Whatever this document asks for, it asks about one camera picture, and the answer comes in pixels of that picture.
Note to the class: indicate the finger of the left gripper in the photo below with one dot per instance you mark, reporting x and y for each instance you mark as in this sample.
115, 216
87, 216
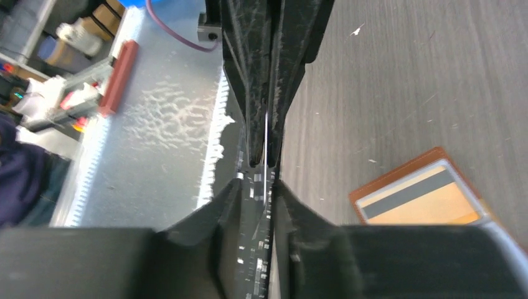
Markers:
298, 30
245, 32

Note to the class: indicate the brown leather card holder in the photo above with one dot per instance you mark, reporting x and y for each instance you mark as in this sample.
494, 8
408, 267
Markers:
435, 155

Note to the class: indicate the orange card with stripe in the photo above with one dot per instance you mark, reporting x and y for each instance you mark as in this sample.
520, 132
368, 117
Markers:
430, 196

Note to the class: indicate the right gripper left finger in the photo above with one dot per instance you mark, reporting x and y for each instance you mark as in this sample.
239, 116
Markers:
192, 259

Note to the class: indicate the red bar clamp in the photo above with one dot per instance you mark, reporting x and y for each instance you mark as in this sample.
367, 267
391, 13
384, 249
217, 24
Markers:
119, 78

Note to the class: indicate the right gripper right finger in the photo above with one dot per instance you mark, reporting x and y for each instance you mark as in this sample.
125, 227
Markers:
317, 259

